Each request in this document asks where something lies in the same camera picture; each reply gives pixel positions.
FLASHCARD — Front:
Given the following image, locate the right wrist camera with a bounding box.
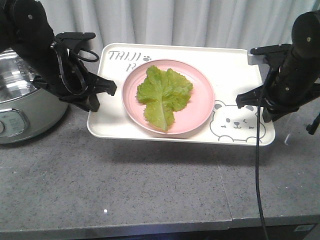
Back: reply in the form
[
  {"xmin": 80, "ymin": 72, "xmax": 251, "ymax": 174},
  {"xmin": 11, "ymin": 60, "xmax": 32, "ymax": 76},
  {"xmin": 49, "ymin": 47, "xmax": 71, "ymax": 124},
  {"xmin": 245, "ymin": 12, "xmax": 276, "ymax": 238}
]
[{"xmin": 247, "ymin": 43, "xmax": 292, "ymax": 66}]

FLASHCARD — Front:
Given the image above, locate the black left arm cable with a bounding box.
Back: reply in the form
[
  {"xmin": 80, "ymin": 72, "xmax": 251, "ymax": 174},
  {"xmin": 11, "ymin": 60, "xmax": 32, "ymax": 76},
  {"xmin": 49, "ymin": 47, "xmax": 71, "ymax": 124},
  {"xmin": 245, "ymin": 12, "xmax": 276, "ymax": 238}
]
[{"xmin": 49, "ymin": 42, "xmax": 100, "ymax": 96}]

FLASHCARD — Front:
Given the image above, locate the white bear-print serving tray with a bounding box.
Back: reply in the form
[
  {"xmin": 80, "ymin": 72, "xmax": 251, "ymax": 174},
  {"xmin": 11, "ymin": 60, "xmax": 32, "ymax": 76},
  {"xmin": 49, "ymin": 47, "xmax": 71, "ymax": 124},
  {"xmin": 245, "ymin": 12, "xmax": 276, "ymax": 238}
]
[{"xmin": 87, "ymin": 43, "xmax": 275, "ymax": 146}]

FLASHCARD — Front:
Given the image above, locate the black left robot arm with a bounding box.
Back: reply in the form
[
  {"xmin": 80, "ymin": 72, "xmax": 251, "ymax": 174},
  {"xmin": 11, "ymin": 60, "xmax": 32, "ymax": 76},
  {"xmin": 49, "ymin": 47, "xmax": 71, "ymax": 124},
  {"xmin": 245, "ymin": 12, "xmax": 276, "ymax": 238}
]
[{"xmin": 0, "ymin": 0, "xmax": 117, "ymax": 112}]

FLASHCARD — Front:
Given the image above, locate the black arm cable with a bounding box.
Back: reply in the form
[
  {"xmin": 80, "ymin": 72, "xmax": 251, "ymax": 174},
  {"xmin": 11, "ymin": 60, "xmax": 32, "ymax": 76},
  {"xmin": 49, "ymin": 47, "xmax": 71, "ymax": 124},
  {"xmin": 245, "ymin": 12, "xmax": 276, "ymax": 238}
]
[
  {"xmin": 49, "ymin": 42, "xmax": 100, "ymax": 96},
  {"xmin": 254, "ymin": 64, "xmax": 272, "ymax": 240}
]

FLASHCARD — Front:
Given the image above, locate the pink round plate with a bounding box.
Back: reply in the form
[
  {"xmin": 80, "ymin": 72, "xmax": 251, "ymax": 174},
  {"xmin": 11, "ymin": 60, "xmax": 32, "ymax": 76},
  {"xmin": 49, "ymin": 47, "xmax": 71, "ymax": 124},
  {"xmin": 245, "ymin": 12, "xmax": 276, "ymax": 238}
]
[{"xmin": 122, "ymin": 59, "xmax": 215, "ymax": 135}]

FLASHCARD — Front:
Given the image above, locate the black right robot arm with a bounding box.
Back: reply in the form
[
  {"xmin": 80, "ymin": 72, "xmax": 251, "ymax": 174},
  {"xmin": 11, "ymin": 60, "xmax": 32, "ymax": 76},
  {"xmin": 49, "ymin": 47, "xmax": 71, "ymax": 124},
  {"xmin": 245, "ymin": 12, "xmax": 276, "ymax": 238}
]
[{"xmin": 262, "ymin": 10, "xmax": 320, "ymax": 123}]

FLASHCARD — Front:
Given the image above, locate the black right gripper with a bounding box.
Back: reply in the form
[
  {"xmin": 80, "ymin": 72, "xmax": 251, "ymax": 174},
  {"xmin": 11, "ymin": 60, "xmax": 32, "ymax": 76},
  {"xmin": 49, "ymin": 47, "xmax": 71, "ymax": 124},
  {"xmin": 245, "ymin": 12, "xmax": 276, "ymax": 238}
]
[{"xmin": 235, "ymin": 84, "xmax": 320, "ymax": 123}]

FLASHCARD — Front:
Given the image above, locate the white pleated curtain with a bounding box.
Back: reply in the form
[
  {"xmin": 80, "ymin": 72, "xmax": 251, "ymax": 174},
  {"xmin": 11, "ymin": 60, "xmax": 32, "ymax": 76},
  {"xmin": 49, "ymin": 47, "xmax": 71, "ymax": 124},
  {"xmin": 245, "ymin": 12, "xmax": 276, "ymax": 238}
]
[{"xmin": 42, "ymin": 0, "xmax": 320, "ymax": 53}]

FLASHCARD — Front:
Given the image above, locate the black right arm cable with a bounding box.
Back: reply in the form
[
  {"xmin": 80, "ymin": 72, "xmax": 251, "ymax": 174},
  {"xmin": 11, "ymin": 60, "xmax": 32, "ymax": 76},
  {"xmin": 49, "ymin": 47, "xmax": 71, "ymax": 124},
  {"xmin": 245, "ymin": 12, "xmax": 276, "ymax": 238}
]
[{"xmin": 254, "ymin": 64, "xmax": 272, "ymax": 240}]

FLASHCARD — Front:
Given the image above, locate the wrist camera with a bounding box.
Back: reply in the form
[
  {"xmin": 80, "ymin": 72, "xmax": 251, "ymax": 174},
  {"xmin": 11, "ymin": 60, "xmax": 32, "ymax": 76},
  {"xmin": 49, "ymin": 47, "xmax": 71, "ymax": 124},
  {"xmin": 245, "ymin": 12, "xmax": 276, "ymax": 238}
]
[
  {"xmin": 56, "ymin": 32, "xmax": 96, "ymax": 54},
  {"xmin": 247, "ymin": 43, "xmax": 292, "ymax": 66}
]

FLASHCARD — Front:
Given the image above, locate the pale green electric cooking pot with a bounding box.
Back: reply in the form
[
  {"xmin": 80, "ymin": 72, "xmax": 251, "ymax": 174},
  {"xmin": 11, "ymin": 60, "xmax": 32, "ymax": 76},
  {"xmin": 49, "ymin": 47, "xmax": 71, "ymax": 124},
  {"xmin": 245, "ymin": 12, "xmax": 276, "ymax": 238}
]
[{"xmin": 0, "ymin": 48, "xmax": 68, "ymax": 144}]

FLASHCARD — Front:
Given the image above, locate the green lettuce leaf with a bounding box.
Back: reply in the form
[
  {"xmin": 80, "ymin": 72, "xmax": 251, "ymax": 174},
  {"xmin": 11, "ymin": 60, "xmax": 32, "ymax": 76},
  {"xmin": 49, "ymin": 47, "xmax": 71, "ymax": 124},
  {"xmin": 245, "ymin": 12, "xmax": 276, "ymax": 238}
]
[{"xmin": 136, "ymin": 65, "xmax": 193, "ymax": 132}]

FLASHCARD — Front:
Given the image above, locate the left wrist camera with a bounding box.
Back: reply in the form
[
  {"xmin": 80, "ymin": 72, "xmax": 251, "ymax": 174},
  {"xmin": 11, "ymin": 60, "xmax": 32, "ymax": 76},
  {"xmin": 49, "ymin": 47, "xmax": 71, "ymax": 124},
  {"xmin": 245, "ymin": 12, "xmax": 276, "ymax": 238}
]
[{"xmin": 56, "ymin": 32, "xmax": 96, "ymax": 54}]

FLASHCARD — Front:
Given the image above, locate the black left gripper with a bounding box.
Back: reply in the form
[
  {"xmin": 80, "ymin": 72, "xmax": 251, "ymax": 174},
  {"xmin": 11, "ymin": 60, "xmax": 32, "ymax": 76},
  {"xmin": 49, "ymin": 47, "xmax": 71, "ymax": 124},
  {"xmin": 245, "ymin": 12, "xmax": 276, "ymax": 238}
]
[{"xmin": 32, "ymin": 70, "xmax": 117, "ymax": 112}]

